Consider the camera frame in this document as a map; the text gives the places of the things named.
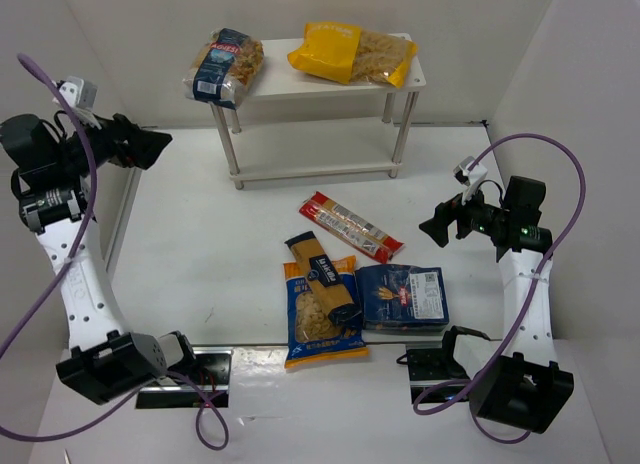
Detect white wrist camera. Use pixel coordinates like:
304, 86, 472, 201
453, 156, 488, 189
56, 76, 98, 111

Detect blue tricolour fusilli bag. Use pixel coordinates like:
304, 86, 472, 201
183, 28, 264, 110

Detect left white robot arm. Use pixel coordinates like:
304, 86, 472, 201
1, 114, 196, 404

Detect yellow fusilli pasta bag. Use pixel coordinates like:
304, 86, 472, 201
287, 21, 417, 88

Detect white two-tier shelf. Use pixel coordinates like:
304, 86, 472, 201
209, 38, 426, 190

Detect orange shell pasta bag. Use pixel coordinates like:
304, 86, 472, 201
283, 262, 369, 370

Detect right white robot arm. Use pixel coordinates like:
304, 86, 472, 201
419, 170, 574, 434

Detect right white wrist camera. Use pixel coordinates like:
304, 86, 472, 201
453, 156, 488, 189

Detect red spaghetti packet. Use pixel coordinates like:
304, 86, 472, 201
299, 192, 404, 264

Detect brown spaghetti packet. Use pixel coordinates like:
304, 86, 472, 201
285, 231, 361, 326

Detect dark blue pasta box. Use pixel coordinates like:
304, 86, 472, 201
355, 264, 449, 332

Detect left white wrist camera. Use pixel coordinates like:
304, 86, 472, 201
56, 76, 98, 111

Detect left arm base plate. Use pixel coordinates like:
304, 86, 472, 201
135, 346, 233, 410

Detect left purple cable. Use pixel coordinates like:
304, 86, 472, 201
0, 53, 230, 451

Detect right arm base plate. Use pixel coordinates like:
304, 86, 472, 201
396, 341, 470, 404

